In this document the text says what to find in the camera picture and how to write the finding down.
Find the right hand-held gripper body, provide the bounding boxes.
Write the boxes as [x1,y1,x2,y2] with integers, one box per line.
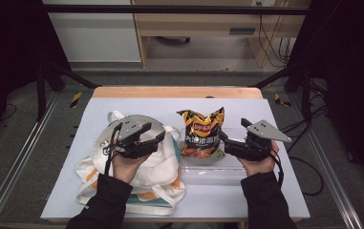
[225,119,292,161]

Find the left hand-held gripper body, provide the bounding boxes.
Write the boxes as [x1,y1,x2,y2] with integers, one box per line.
[114,115,159,160]

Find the black and yellow chip bag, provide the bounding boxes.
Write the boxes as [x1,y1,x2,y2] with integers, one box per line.
[176,106,226,160]

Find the white tote bag coloured blobs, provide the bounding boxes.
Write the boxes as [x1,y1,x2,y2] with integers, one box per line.
[75,110,187,217]

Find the clear plastic container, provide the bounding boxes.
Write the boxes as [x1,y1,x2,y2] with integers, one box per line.
[179,127,260,186]

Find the person's right hand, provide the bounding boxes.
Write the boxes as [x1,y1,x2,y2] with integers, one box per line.
[237,141,280,177]

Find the person's left hand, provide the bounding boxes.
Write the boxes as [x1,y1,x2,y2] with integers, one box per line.
[111,152,149,184]

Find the black and yellow tape strip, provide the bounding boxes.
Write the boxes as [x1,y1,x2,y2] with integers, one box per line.
[69,91,83,109]
[273,93,292,108]

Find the wooden table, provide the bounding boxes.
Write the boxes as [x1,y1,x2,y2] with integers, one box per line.
[54,85,302,223]

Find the black metal stand strut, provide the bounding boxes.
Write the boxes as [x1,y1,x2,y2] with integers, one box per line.
[35,60,99,122]
[252,61,314,122]

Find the white table mat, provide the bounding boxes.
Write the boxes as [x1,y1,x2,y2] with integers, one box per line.
[40,96,311,220]

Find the white cabinet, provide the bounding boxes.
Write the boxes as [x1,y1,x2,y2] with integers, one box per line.
[41,0,142,64]

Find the light wooden desk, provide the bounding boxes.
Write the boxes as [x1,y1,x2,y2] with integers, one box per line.
[131,0,312,69]

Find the black metal crossbar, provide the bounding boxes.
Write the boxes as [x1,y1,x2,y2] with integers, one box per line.
[40,4,311,16]

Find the black curtain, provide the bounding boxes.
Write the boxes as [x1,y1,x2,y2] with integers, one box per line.
[284,0,364,189]
[0,0,73,151]

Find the left hand-held gripper black cable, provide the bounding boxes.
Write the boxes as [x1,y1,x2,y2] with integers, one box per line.
[102,122,123,177]

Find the hand-held gripper black cable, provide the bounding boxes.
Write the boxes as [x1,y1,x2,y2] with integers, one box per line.
[102,122,123,177]
[269,148,326,197]

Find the black floor cables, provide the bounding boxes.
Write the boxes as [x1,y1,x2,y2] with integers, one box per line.
[278,79,331,152]

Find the right hand-held gripper black cable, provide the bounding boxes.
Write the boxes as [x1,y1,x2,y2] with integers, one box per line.
[269,148,326,197]

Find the black hanging cables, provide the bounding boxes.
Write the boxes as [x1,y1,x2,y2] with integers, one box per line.
[256,1,293,68]

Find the aluminium rail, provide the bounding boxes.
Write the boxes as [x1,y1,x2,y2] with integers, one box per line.
[0,92,59,229]
[289,92,364,229]

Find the thin black floor cable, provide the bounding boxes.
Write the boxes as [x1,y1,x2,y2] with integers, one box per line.
[0,103,18,122]

